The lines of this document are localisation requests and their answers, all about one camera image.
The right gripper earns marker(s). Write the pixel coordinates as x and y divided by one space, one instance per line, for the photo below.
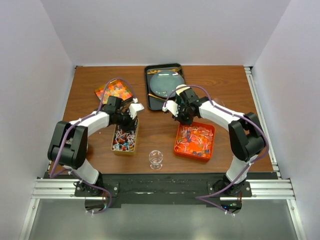
188 122

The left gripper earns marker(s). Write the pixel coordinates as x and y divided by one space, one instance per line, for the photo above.
131 125

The orange tray of lollipops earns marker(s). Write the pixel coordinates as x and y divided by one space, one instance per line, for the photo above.
195 141

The gold tin of gummy candies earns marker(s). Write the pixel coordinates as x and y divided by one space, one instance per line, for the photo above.
117 88

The clear plastic scoop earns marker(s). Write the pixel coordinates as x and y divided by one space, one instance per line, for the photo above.
219 102

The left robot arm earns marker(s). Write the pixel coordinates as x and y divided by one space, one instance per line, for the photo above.
69 143

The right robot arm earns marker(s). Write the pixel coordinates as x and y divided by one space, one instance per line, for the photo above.
248 141

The dark green mug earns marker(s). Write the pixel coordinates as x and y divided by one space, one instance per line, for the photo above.
181 92

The black serving tray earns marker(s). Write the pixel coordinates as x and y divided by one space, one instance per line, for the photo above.
153 103

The gold knife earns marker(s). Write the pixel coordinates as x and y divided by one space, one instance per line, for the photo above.
156 97

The blue-grey ceramic plate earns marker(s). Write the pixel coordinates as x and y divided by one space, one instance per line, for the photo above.
164 82

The clear glass jar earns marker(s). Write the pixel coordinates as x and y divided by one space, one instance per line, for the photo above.
155 160

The gold fork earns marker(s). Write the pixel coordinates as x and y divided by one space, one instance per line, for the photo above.
155 71

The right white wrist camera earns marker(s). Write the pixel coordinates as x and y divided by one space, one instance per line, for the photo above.
170 106

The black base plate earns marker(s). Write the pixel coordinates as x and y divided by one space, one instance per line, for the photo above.
159 188

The aluminium frame rail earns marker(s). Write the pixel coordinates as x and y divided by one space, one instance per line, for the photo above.
269 210

